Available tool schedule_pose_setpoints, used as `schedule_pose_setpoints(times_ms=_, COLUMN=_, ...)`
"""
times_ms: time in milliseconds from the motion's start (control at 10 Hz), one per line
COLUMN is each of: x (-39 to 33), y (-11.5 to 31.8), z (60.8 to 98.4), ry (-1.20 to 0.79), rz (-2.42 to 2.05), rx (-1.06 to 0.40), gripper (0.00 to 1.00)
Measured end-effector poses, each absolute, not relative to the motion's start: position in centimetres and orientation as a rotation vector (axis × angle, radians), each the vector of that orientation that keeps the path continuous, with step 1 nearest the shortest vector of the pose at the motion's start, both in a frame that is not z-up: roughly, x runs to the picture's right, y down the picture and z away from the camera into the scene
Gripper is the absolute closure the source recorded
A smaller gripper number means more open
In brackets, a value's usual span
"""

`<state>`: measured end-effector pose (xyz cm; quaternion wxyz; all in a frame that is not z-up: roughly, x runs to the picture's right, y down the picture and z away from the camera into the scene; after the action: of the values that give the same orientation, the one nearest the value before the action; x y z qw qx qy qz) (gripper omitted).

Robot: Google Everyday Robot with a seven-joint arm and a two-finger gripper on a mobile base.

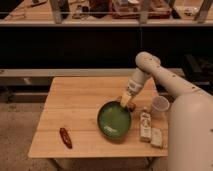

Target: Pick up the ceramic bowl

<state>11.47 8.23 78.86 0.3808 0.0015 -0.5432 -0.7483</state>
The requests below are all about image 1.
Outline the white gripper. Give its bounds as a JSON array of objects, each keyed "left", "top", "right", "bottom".
[{"left": 120, "top": 68, "right": 150, "bottom": 107}]

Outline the green ceramic bowl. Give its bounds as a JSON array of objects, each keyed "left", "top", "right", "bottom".
[{"left": 97, "top": 101, "right": 132, "bottom": 140}]

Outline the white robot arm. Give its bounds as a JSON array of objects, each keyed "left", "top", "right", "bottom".
[{"left": 121, "top": 52, "right": 213, "bottom": 171}]

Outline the white bottle with label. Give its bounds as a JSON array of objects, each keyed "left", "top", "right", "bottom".
[{"left": 140, "top": 107, "right": 151, "bottom": 142}]

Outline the white rectangular sponge block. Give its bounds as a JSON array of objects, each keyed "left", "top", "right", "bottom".
[{"left": 151, "top": 128, "right": 163, "bottom": 148}]

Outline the wooden table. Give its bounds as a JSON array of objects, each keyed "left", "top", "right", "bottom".
[{"left": 28, "top": 77, "right": 167, "bottom": 158}]

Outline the red chili pepper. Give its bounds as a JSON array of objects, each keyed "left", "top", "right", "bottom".
[{"left": 60, "top": 128, "right": 72, "bottom": 149}]

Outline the background wooden shelf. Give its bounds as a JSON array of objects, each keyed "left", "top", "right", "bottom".
[{"left": 0, "top": 0, "right": 213, "bottom": 27}]

